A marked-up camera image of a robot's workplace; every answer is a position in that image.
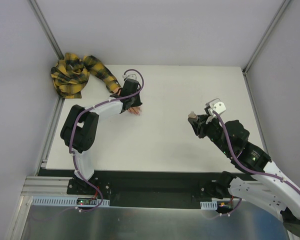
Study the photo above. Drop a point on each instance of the clear nail polish bottle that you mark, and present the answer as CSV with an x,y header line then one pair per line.
x,y
192,115

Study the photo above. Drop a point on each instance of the aluminium frame post left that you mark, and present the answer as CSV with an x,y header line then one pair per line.
x,y
46,28

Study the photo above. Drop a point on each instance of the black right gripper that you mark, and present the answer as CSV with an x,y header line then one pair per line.
x,y
200,124

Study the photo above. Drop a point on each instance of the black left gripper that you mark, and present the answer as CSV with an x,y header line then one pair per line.
x,y
134,103

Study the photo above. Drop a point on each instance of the left white cable duct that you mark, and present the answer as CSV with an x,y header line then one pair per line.
x,y
55,201

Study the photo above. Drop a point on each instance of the yellow plaid shirt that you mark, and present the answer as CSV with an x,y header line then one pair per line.
x,y
71,74

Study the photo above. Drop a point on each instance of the aluminium frame post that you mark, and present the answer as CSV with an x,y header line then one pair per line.
x,y
267,34
46,28

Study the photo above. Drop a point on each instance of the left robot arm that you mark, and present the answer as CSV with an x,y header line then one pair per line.
x,y
80,128

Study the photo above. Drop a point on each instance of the aluminium rail left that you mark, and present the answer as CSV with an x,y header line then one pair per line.
x,y
45,185

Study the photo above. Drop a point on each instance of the aluminium frame post right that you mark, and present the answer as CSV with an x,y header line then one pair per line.
x,y
267,34

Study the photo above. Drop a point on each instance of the right white cable duct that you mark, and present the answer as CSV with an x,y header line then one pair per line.
x,y
215,205

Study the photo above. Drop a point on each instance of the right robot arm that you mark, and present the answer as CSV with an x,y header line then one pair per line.
x,y
282,197

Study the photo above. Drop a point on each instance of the mannequin hand with painted nails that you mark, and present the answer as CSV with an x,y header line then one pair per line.
x,y
135,111

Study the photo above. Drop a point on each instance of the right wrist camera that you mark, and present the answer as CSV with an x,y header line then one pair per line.
x,y
212,107

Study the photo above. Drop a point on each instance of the white cable duct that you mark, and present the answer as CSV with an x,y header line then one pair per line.
x,y
215,205
55,201

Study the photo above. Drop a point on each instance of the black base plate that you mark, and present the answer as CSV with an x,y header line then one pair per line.
x,y
143,189

